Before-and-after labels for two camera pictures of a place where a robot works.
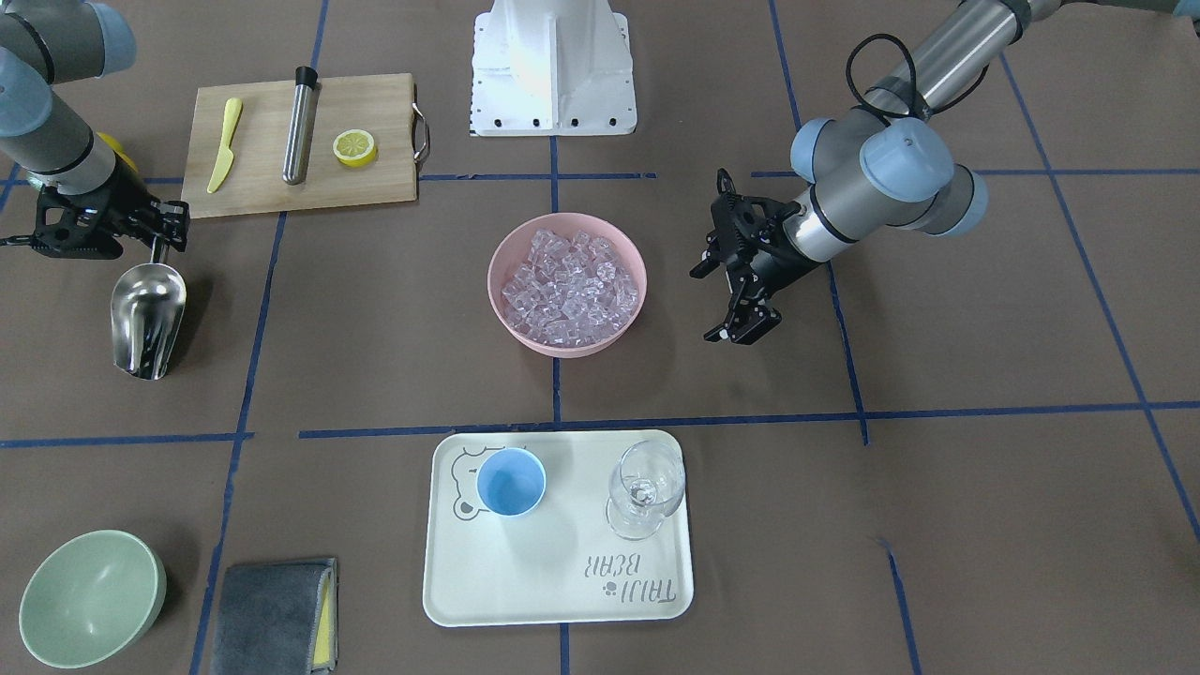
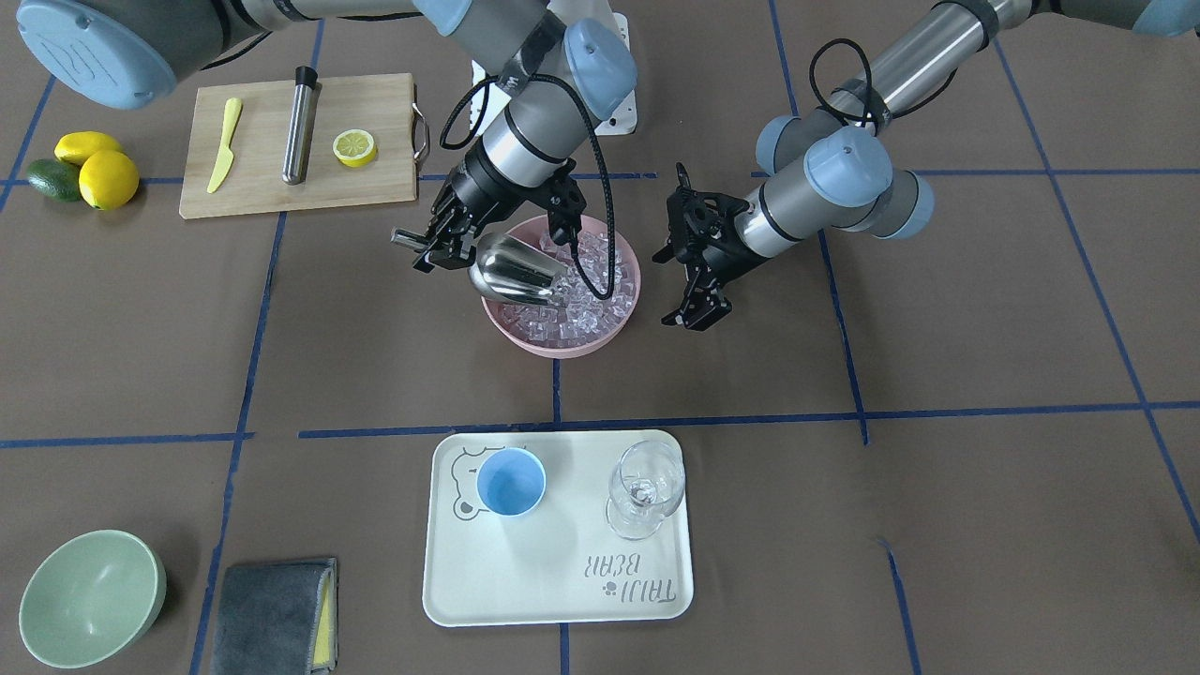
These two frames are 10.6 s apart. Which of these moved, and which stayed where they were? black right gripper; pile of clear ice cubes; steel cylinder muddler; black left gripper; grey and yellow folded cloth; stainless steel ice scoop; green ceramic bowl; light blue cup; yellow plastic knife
Moved: black left gripper; stainless steel ice scoop; black right gripper
Stayed: pile of clear ice cubes; light blue cup; yellow plastic knife; grey and yellow folded cloth; steel cylinder muddler; green ceramic bowl
